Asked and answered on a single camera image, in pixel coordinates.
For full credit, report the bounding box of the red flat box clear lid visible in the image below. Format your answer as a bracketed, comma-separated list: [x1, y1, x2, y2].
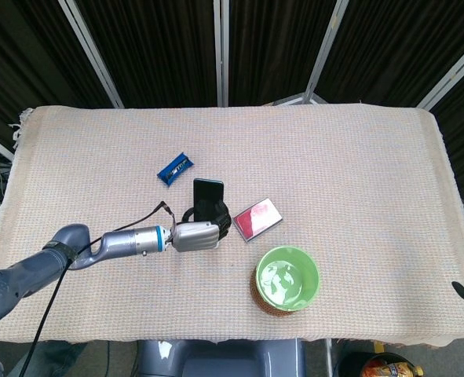
[232, 198, 286, 243]

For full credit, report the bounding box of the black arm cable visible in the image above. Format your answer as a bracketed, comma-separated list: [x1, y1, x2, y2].
[18, 234, 104, 377]

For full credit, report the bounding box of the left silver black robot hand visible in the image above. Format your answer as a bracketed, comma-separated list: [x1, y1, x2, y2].
[171, 199, 233, 253]

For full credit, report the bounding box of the thin brown wrist wire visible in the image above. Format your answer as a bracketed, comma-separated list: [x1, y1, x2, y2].
[113, 200, 177, 244]

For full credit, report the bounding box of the orange labelled drink bottle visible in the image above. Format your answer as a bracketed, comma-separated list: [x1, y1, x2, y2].
[360, 351, 426, 377]

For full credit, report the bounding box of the round woven rattan coaster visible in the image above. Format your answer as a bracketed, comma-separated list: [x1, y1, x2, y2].
[250, 274, 300, 317]

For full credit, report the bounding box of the beige woven tablecloth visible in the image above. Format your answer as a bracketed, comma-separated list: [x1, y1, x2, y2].
[0, 102, 464, 349]

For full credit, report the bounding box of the black smartphone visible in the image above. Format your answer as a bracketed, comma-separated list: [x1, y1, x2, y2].
[192, 178, 225, 221]

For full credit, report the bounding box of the green plastic bucket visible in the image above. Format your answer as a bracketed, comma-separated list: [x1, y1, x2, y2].
[254, 245, 320, 312]

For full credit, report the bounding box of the grey robot torso base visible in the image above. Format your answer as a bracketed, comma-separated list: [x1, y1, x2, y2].
[136, 339, 308, 377]

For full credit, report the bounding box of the blue snack packet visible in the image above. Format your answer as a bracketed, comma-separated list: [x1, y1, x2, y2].
[155, 152, 194, 187]

